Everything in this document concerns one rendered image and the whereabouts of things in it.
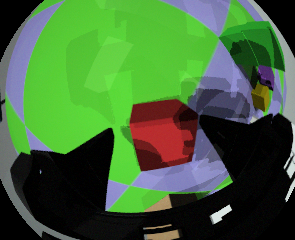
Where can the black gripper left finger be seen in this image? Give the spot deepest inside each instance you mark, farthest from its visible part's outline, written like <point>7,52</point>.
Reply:
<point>85,169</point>

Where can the red block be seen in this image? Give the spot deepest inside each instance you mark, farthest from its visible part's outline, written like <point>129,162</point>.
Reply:
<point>163,133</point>

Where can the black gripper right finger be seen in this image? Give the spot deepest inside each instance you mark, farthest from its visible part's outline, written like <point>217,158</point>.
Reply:
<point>235,142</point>

